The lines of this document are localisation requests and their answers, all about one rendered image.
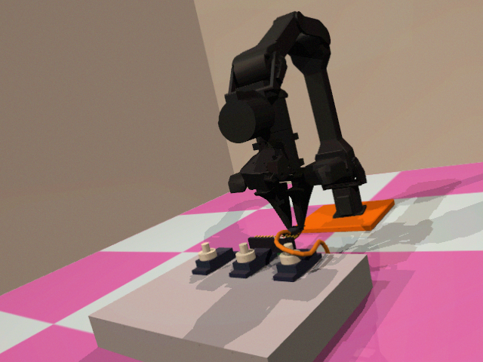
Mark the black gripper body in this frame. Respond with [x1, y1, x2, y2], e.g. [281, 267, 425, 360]
[228, 127, 347, 193]

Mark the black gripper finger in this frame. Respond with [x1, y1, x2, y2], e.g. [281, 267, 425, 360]
[254, 182, 292, 229]
[285, 185, 314, 229]

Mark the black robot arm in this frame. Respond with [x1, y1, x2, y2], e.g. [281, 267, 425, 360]
[218, 11, 368, 219]

